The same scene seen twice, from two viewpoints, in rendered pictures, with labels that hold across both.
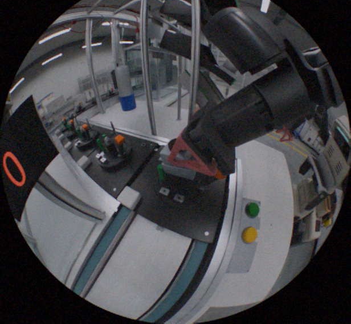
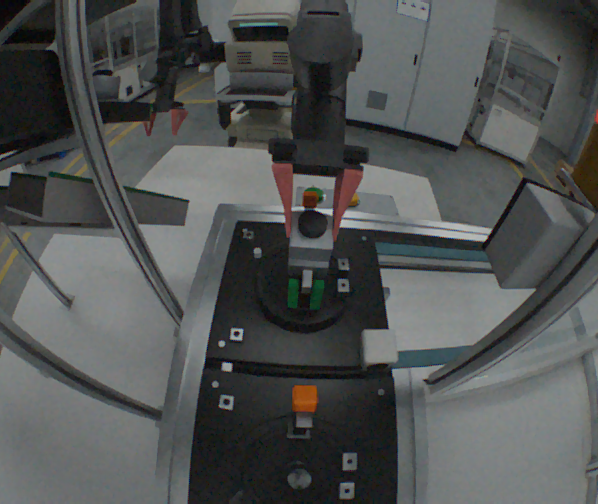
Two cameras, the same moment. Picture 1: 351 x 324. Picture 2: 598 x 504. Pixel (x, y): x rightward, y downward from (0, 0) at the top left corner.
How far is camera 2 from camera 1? 30 cm
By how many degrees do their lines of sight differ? 71
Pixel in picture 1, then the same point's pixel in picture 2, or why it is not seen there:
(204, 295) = (432, 227)
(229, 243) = (364, 217)
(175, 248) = (391, 281)
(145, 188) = (342, 337)
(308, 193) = (268, 123)
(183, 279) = (424, 252)
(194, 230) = (366, 251)
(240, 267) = (389, 204)
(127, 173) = (332, 391)
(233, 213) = not seen: hidden behind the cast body
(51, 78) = not seen: outside the picture
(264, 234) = not seen: hidden behind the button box
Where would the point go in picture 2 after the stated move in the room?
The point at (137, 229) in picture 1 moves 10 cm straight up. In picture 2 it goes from (400, 338) to (427, 307)
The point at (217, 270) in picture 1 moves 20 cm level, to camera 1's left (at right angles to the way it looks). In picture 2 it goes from (398, 224) to (458, 307)
